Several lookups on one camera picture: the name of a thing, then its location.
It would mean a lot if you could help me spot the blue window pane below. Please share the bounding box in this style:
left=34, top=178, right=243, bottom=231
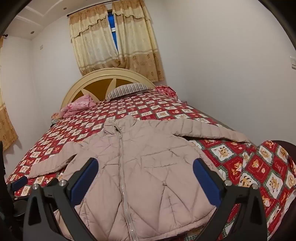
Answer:
left=108, top=10, right=119, bottom=53

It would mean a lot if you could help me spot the red patterned cloth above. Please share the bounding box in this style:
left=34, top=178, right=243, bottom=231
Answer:
left=154, top=85, right=178, bottom=100

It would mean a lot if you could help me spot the beige floral window curtain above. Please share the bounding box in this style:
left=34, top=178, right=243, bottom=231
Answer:
left=112, top=0, right=166, bottom=82
left=69, top=3, right=121, bottom=77

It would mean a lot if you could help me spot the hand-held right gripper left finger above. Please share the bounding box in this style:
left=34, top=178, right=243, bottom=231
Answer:
left=23, top=158, right=99, bottom=241

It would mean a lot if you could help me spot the cream and brown headboard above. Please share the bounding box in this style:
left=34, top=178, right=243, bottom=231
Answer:
left=60, top=68, right=156, bottom=110

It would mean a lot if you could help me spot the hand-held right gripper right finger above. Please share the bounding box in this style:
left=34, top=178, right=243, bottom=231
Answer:
left=193, top=158, right=269, bottom=241

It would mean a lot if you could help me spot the red checked printed bedsheet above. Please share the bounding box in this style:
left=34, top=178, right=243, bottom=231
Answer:
left=6, top=89, right=296, bottom=241

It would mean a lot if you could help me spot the pink folded quilt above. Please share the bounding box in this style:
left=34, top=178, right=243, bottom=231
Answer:
left=60, top=94, right=96, bottom=118

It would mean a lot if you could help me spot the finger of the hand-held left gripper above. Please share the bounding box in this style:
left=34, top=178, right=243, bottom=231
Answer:
left=11, top=176, right=29, bottom=192

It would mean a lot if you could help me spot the golden patterned side curtain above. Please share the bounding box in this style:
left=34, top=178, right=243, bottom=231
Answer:
left=0, top=37, right=19, bottom=153

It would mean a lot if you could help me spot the striped pillow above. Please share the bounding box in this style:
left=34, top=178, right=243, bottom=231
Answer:
left=106, top=83, right=156, bottom=101

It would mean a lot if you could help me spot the beige quilted puffer jacket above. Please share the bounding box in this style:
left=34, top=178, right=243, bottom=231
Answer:
left=28, top=115, right=251, bottom=241

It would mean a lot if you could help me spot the dark curtain rod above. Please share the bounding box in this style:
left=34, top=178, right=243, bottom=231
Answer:
left=67, top=2, right=114, bottom=17

